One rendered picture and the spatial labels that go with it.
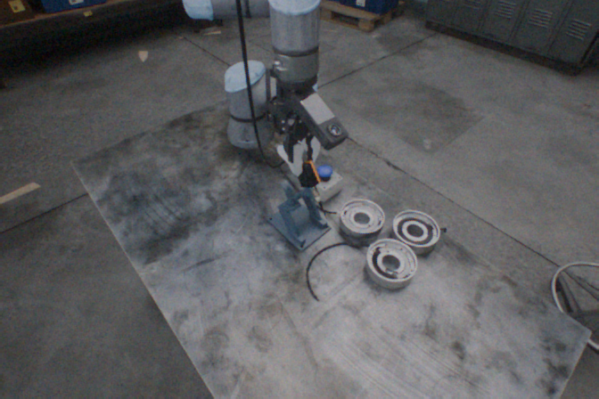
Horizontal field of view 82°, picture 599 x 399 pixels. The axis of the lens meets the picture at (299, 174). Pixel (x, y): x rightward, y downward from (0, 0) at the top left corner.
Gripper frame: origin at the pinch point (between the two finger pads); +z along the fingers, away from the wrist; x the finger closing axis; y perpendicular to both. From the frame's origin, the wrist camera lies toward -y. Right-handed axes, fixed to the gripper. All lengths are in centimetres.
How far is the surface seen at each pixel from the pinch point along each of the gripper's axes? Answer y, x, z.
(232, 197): 21.6, 6.6, 19.4
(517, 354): -47, -9, 21
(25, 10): 336, -3, 39
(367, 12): 214, -300, 80
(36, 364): 71, 79, 98
